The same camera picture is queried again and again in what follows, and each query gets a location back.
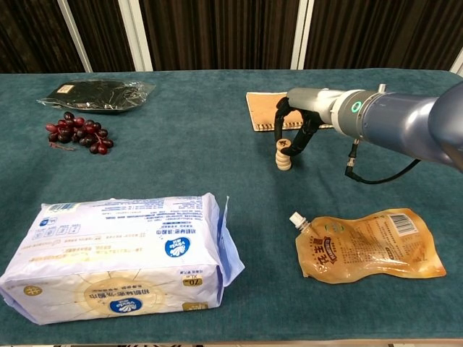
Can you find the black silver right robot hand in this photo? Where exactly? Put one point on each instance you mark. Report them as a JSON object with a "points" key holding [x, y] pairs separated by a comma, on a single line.
{"points": [[314, 103]]}

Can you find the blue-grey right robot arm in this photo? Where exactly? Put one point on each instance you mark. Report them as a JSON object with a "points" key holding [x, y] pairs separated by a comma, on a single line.
{"points": [[398, 119]]}

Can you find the kraft spiral notebook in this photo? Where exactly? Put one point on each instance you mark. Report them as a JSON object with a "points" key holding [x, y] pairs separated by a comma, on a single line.
{"points": [[262, 108]]}

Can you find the teal table cloth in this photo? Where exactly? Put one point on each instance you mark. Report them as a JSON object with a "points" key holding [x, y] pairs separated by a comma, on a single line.
{"points": [[181, 152]]}

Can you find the brown spout pouch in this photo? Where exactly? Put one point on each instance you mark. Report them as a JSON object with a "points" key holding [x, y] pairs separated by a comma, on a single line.
{"points": [[361, 249]]}

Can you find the black gloves in clear bag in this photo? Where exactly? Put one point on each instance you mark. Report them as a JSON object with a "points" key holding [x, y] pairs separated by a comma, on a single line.
{"points": [[94, 94]]}

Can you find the dark red grape bunch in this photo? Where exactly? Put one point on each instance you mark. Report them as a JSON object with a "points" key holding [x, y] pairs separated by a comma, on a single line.
{"points": [[79, 132]]}

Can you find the white blue diaper pack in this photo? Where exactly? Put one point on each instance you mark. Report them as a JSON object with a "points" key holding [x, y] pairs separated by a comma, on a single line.
{"points": [[108, 260]]}

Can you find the white partition post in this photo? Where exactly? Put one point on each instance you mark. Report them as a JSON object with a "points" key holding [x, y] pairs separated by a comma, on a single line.
{"points": [[76, 36], [302, 36], [458, 65], [137, 36]]}

